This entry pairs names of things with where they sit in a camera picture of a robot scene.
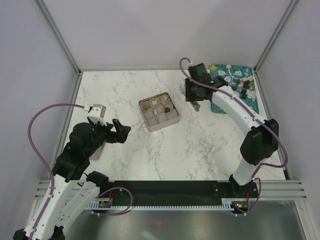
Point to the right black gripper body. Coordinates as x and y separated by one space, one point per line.
192 94

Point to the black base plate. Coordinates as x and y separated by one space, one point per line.
184 193

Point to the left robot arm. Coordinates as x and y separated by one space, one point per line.
55 216

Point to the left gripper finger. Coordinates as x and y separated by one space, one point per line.
122 133
118 126

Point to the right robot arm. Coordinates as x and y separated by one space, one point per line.
261 136

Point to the pink chocolate tin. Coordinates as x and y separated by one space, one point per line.
163 119

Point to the white cable duct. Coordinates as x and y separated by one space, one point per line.
96 205

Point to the blue floral tray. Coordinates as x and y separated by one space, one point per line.
242 77

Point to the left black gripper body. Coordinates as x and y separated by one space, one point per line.
108 135

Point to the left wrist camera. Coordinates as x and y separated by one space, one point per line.
96 114

